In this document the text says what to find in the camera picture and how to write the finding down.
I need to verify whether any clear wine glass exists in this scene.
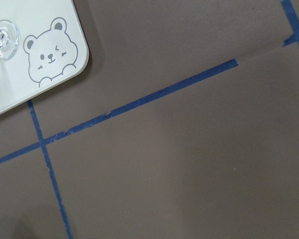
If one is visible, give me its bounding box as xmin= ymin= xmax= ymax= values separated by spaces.
xmin=0 ymin=19 xmax=19 ymax=60

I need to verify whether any cream bear tray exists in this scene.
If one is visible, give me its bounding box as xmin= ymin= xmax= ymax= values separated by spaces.
xmin=0 ymin=0 xmax=89 ymax=115

